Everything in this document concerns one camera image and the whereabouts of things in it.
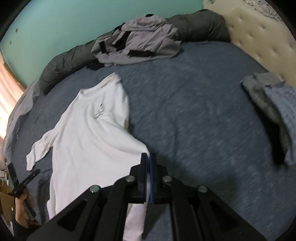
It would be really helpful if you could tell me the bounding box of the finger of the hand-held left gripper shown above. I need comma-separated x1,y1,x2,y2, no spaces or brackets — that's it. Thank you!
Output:
20,169,41,189

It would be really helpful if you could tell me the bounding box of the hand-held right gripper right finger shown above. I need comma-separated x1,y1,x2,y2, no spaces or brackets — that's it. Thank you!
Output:
149,152,266,241

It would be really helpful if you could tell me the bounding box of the light grey blanket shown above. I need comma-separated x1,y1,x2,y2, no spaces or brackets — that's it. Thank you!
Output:
2,80,42,160

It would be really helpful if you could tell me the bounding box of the dark grey rolled duvet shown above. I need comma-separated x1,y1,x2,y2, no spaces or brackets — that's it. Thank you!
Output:
39,9,232,94

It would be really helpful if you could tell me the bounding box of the grey jacket with black patches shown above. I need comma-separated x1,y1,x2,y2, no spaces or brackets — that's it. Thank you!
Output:
87,15,181,70

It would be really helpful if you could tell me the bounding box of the pink curtain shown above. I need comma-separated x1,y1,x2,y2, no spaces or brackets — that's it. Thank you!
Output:
0,56,27,137

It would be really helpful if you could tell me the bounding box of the wooden window frame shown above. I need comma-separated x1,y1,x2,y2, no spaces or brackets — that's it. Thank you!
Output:
5,60,27,90

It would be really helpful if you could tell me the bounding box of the grey folded garment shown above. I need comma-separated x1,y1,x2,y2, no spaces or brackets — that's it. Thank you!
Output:
241,72,286,149

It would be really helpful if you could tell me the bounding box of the cardboard box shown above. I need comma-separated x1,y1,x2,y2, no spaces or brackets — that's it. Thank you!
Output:
0,192,17,222

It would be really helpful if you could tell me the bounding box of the bed with blue sheet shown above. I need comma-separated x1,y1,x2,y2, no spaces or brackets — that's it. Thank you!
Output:
5,40,296,241

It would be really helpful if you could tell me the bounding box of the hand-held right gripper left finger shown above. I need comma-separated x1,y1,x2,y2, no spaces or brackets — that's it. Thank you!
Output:
26,153,148,241

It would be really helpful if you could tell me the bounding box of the cream tufted headboard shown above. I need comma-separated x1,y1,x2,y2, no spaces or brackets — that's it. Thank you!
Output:
203,0,296,86

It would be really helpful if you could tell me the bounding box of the person's left hand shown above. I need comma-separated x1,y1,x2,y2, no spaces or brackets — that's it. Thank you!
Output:
14,193,36,229

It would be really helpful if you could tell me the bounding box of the white long-sleeve shirt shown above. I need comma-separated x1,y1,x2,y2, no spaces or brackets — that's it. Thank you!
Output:
26,72,153,241

